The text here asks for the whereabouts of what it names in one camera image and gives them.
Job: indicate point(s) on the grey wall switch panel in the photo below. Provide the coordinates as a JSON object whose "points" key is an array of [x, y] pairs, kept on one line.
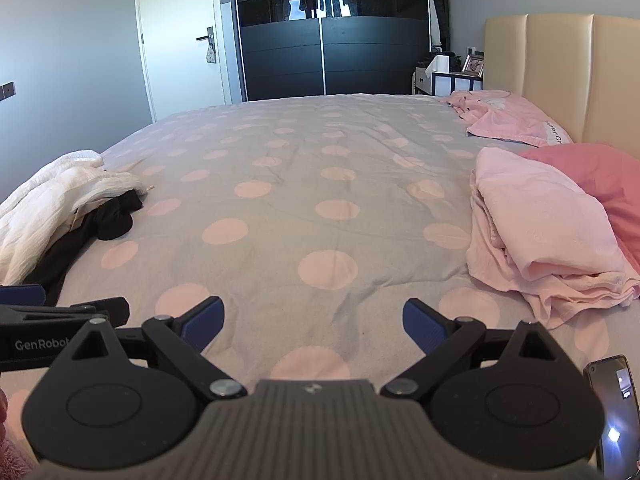
{"points": [[7, 89]]}

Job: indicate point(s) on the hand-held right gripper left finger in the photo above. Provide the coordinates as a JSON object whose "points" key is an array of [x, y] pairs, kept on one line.
{"points": [[205, 317]]}

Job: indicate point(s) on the white crinkled garment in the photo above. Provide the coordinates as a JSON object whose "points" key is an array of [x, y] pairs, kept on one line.
{"points": [[45, 225]]}

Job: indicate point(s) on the black smartphone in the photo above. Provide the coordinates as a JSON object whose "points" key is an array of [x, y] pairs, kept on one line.
{"points": [[615, 410]]}

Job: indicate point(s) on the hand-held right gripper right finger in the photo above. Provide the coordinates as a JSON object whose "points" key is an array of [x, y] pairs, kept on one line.
{"points": [[425, 325]]}

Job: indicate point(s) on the white nightstand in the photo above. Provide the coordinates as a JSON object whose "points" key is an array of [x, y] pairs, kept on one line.
{"points": [[425, 82]]}

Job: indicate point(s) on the white door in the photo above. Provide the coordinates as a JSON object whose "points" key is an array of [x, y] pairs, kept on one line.
{"points": [[175, 70]]}

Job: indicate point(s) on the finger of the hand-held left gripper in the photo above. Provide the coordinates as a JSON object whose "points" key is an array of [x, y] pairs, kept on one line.
{"points": [[20, 294], [100, 307]]}

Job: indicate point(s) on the small hanging pouch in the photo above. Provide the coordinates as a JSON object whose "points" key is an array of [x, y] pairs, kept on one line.
{"points": [[210, 52]]}

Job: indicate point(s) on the dark clutter heap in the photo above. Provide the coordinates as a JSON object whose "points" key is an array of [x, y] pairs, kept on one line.
{"points": [[425, 60]]}

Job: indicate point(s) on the beige padded headboard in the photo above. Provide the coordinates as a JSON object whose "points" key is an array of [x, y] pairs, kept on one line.
{"points": [[565, 60]]}

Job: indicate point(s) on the black sliding-door wardrobe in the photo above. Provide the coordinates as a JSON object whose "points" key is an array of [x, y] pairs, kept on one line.
{"points": [[280, 60]]}

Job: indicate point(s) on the light pink printed pillow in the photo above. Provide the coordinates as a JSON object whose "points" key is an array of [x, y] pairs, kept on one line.
{"points": [[505, 115]]}

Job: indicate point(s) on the dark pink pillow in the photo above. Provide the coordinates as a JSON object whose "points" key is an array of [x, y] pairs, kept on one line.
{"points": [[610, 180]]}

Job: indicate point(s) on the light pink folded blanket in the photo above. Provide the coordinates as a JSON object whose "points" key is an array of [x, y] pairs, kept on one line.
{"points": [[540, 220]]}

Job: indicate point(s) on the photo frame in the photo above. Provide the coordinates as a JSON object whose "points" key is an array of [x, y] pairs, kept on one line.
{"points": [[473, 65]]}

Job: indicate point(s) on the black garment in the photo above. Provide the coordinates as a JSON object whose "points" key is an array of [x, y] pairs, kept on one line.
{"points": [[112, 220]]}

